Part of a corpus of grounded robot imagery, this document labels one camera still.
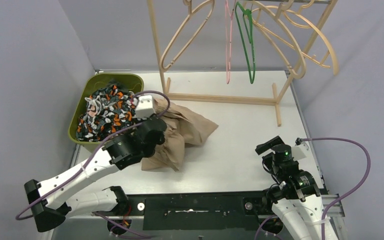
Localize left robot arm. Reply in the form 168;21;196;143
24;116;167;233

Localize green hanger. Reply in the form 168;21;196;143
234;2;256;84

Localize pink hanger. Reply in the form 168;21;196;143
224;0;233;84

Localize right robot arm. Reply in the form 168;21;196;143
255;136;338;240

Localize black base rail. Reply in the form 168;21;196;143
51;190;345;240

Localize purple cable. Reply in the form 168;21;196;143
14;90;171;222
297;137;372;240

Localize olive green plastic basket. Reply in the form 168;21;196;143
67;72;145;153

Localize wooden clothes rack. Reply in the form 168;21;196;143
147;0;327;127

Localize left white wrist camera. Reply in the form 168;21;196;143
134;95;156;119

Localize camouflage patterned shorts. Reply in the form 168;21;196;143
75;79;138;142

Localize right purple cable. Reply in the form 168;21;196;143
297;137;372;240

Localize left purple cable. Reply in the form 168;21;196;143
14;90;171;222

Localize beige shorts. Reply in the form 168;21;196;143
141;98;219;171

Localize wooden hanger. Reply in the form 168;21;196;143
159;0;216;72
276;0;340;75
250;0;307;79

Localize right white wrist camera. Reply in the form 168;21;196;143
291;138;310;161

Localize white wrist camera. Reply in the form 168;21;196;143
291;138;310;161
134;95;156;119

